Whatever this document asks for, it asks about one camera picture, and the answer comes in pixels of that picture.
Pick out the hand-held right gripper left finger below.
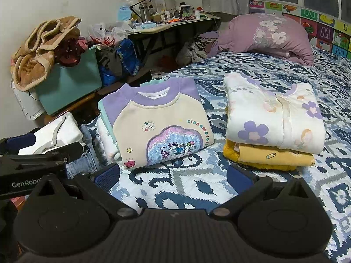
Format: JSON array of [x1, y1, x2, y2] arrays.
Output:
[[27, 163, 139, 220]]

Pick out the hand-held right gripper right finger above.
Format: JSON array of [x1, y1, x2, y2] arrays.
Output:
[[210, 164, 316, 220]]

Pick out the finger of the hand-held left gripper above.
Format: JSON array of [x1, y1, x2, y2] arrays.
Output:
[[0, 128, 41, 155], [0, 142, 85, 171]]

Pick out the cream lavender sequin sweatshirt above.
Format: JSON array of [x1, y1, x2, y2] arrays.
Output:
[[106, 77, 215, 167]]

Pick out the dark grey clothes heap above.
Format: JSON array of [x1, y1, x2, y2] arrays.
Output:
[[96, 46, 124, 77]]

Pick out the grey heap of clothes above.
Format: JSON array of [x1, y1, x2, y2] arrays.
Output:
[[175, 30, 220, 66]]

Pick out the white garment with grey trim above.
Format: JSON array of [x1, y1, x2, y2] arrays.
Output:
[[18, 112, 84, 155]]

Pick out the mustard yellow sweater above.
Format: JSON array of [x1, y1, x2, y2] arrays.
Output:
[[223, 140, 298, 172]]

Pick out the blue jeans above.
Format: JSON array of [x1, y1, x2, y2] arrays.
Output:
[[66, 124, 100, 180]]

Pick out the white folded garment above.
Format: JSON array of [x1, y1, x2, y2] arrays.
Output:
[[97, 118, 121, 161]]

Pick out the white plastic box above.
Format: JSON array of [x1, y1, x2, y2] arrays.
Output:
[[11, 78, 46, 121]]

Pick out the blue white patterned bedspread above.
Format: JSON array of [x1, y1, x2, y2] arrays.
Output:
[[79, 45, 351, 263]]

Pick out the white floral padded jacket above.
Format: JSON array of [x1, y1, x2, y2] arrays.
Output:
[[223, 73, 326, 154]]

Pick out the teal storage box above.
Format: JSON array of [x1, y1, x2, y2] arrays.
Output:
[[34, 46, 103, 116]]

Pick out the brown fleece blanket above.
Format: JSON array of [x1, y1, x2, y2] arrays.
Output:
[[11, 16, 82, 92]]

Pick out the dark red garment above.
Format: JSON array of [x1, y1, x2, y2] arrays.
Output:
[[57, 37, 95, 66]]

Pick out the blue bag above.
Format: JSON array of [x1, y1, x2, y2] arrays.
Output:
[[99, 38, 140, 87]]

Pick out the white plastic bag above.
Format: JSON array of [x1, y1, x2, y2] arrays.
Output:
[[88, 22, 135, 44]]

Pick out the purple floral pillow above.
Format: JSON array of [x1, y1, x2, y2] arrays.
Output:
[[210, 13, 314, 66]]

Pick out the blue face mask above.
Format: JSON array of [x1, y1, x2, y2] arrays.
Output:
[[136, 22, 159, 31]]

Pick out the dark folding desk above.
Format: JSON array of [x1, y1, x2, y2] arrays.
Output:
[[127, 15, 222, 69]]

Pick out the steel thermos flask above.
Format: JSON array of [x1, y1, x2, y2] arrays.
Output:
[[138, 3, 150, 23]]

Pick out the colourful alphabet play mat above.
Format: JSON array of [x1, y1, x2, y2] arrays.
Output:
[[249, 0, 351, 61]]

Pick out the desk clutter of small items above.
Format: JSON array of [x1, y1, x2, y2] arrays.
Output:
[[154, 2, 217, 24]]

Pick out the black desk lamp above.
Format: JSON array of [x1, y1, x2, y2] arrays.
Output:
[[129, 0, 153, 22]]

